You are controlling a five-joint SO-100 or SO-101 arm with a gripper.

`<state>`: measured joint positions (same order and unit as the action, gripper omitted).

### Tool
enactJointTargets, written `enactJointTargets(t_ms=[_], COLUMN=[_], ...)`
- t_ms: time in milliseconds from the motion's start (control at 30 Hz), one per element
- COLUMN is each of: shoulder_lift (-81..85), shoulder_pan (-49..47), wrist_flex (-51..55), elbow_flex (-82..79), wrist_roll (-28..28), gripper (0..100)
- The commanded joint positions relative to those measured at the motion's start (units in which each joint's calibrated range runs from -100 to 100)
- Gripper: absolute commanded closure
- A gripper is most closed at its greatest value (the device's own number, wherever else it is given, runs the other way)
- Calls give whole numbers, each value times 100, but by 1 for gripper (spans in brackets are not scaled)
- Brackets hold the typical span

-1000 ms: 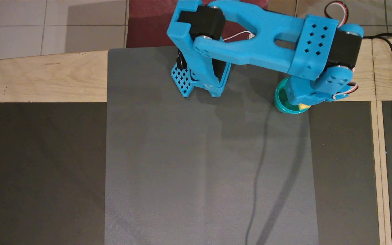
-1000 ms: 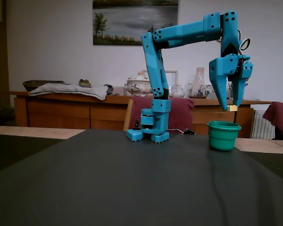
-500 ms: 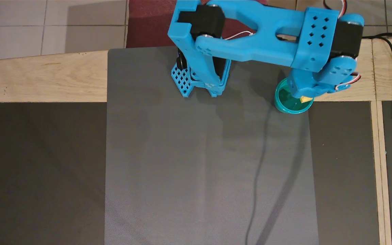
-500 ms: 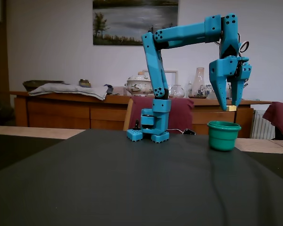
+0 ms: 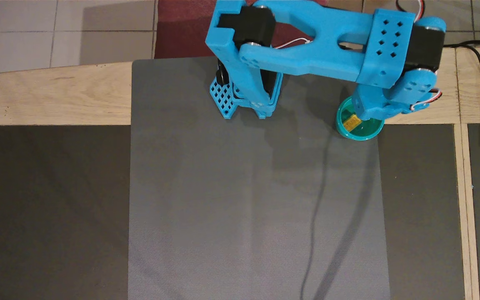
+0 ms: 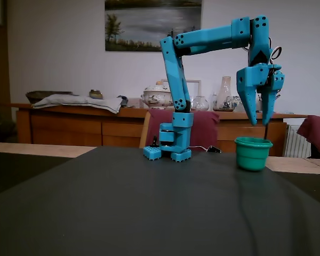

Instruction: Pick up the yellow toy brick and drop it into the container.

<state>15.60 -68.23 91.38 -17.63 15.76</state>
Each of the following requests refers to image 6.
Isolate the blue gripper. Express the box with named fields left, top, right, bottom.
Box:
left=236, top=49, right=285, bottom=126

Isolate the pink glass vase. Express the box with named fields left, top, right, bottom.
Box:
left=212, top=76, right=235, bottom=112

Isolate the white radiator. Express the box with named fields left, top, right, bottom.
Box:
left=284, top=124, right=313, bottom=158

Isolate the green plastic cup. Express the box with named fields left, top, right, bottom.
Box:
left=234, top=137, right=274, bottom=172

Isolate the round clear glass vase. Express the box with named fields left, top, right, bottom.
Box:
left=191, top=95, right=210, bottom=111

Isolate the burgundy cloth at edge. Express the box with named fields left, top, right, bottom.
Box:
left=296, top=115, right=320, bottom=161

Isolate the white ceramic soup tureen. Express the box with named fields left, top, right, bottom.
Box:
left=141, top=79, right=174, bottom=109

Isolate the landscape lake painting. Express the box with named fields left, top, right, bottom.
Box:
left=104, top=0, right=203, bottom=53

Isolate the large black table mat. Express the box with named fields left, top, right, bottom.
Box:
left=0, top=146, right=320, bottom=256

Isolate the small green jar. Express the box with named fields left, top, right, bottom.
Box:
left=89, top=89, right=104, bottom=100

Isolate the folded grey cloth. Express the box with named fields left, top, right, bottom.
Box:
left=31, top=93, right=124, bottom=115

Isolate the wooden sideboard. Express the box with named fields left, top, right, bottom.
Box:
left=12, top=102, right=309, bottom=158

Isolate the dark shallow bowl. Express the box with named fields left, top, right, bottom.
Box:
left=26, top=90, right=73, bottom=104

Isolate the white servo cable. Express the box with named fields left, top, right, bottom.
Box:
left=268, top=37, right=283, bottom=65

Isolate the white picture frame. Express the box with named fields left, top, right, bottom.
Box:
left=161, top=79, right=202, bottom=97

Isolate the wooden chair frame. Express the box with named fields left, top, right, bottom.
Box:
left=139, top=110, right=151, bottom=149

